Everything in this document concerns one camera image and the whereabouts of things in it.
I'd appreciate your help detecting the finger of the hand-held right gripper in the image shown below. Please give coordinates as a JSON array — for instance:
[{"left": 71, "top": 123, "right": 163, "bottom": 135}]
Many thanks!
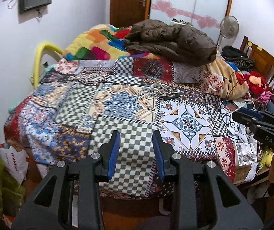
[
  {"left": 238, "top": 108, "right": 274, "bottom": 125},
  {"left": 231, "top": 111, "right": 262, "bottom": 129}
]

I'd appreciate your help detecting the brown wooden headboard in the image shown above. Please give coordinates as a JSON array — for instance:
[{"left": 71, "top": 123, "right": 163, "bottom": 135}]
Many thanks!
[{"left": 240, "top": 36, "right": 274, "bottom": 94}]

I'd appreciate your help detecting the thin black cable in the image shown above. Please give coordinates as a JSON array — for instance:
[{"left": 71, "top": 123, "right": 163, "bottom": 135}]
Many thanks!
[{"left": 223, "top": 70, "right": 243, "bottom": 99}]

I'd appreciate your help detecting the wooden wardrobe with white doors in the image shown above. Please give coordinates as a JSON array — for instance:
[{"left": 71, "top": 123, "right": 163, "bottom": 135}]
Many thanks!
[{"left": 149, "top": 0, "right": 235, "bottom": 42}]

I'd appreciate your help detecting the brown wooden door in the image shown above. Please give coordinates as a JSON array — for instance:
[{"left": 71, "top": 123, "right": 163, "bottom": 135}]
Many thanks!
[{"left": 110, "top": 0, "right": 153, "bottom": 27}]

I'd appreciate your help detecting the small patterned pouch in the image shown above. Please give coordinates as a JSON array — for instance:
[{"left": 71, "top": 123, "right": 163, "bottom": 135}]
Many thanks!
[{"left": 236, "top": 142, "right": 258, "bottom": 166}]

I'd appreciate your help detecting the brown padded jacket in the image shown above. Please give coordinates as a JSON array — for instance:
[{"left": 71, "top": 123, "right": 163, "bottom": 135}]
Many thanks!
[{"left": 125, "top": 20, "right": 218, "bottom": 66}]

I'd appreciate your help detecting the yellow soft toy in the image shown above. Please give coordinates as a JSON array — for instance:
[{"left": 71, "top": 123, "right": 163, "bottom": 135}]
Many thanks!
[{"left": 259, "top": 148, "right": 273, "bottom": 167}]

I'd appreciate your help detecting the pink cloth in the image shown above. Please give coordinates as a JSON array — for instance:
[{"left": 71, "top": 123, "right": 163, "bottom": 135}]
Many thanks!
[{"left": 257, "top": 90, "right": 274, "bottom": 104}]

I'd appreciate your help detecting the colourful block pattern blanket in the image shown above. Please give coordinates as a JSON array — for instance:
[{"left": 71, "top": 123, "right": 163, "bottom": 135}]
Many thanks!
[{"left": 63, "top": 24, "right": 133, "bottom": 61}]

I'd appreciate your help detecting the standing electric fan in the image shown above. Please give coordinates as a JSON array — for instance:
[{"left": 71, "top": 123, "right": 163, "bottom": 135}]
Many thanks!
[{"left": 217, "top": 16, "right": 240, "bottom": 49}]

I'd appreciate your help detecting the yellow curved tube frame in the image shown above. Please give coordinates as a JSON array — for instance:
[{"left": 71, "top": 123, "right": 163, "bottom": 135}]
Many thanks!
[{"left": 32, "top": 42, "right": 65, "bottom": 88}]

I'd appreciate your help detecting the small black device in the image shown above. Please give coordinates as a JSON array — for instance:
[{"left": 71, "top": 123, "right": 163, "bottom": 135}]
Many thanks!
[{"left": 159, "top": 93, "right": 181, "bottom": 100}]

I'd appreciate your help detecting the patchwork patterned bedspread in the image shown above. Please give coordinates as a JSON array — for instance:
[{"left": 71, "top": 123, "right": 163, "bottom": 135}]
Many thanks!
[{"left": 4, "top": 55, "right": 236, "bottom": 199}]

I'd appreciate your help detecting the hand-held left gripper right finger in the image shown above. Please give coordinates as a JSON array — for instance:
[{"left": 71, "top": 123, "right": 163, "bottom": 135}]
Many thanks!
[{"left": 152, "top": 131, "right": 264, "bottom": 230}]

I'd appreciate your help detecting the red plush toy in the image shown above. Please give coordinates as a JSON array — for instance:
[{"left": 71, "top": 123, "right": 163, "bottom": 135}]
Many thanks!
[{"left": 243, "top": 70, "right": 270, "bottom": 97}]

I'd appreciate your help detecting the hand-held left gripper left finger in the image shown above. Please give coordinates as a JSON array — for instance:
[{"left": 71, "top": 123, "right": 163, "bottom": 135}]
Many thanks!
[{"left": 11, "top": 131, "right": 121, "bottom": 230}]

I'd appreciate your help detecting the black clothing pile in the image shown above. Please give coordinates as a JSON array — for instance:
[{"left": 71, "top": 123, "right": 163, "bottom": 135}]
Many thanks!
[{"left": 221, "top": 45, "right": 255, "bottom": 70}]

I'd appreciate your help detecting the tan plush blanket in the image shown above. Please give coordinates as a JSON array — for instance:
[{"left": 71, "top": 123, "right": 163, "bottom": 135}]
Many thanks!
[{"left": 208, "top": 52, "right": 248, "bottom": 100}]

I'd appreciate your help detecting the white cable tangle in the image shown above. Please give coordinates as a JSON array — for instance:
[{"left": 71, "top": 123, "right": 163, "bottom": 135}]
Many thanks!
[{"left": 142, "top": 82, "right": 181, "bottom": 97}]

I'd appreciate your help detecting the white plastic bag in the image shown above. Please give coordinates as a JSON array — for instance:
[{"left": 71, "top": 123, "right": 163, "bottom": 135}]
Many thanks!
[{"left": 0, "top": 143, "right": 29, "bottom": 184}]

